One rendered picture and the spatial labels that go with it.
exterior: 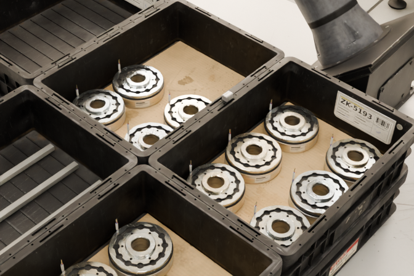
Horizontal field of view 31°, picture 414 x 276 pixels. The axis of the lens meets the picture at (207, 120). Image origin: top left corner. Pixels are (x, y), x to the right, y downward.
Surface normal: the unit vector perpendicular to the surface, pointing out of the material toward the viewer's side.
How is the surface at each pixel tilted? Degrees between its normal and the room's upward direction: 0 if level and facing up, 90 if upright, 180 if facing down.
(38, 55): 0
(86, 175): 0
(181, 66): 0
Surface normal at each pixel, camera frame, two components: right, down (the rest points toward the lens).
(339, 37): -0.41, 0.08
